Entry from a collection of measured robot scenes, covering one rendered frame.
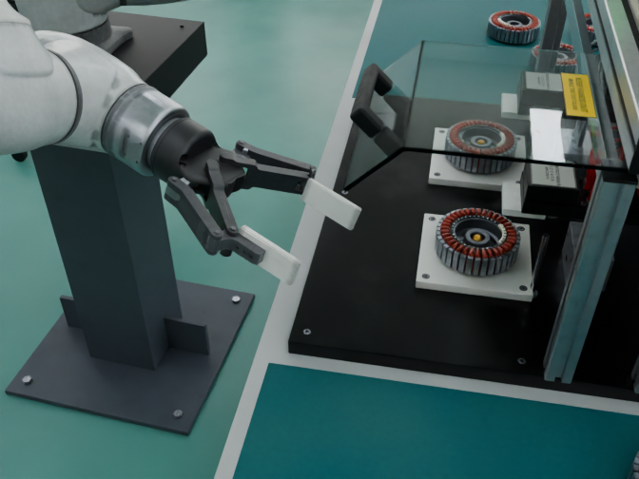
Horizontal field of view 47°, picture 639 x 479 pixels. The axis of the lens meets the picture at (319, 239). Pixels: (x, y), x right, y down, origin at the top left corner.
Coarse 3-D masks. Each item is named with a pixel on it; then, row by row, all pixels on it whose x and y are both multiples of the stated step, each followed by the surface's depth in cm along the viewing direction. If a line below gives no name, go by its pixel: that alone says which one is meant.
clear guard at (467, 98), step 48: (432, 48) 86; (480, 48) 86; (528, 48) 86; (384, 96) 84; (432, 96) 77; (480, 96) 77; (528, 96) 77; (384, 144) 73; (432, 144) 70; (480, 144) 70; (528, 144) 70; (576, 144) 70
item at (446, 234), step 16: (464, 208) 103; (480, 208) 103; (448, 224) 100; (464, 224) 102; (480, 224) 102; (496, 224) 101; (512, 224) 100; (448, 240) 98; (464, 240) 100; (496, 240) 101; (512, 240) 97; (448, 256) 97; (464, 256) 95; (480, 256) 95; (496, 256) 95; (512, 256) 96; (480, 272) 96; (496, 272) 97
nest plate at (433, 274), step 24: (432, 216) 107; (432, 240) 103; (528, 240) 103; (432, 264) 99; (528, 264) 99; (432, 288) 97; (456, 288) 96; (480, 288) 96; (504, 288) 96; (528, 288) 96
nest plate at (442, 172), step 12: (432, 156) 120; (444, 156) 120; (432, 168) 117; (444, 168) 117; (456, 168) 117; (516, 168) 117; (432, 180) 115; (444, 180) 115; (456, 180) 115; (468, 180) 115; (480, 180) 115; (492, 180) 115; (504, 180) 115; (516, 180) 115
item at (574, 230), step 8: (576, 224) 99; (568, 232) 100; (576, 232) 98; (568, 240) 99; (576, 240) 96; (568, 248) 99; (568, 256) 98; (568, 264) 97; (568, 272) 97; (608, 272) 95
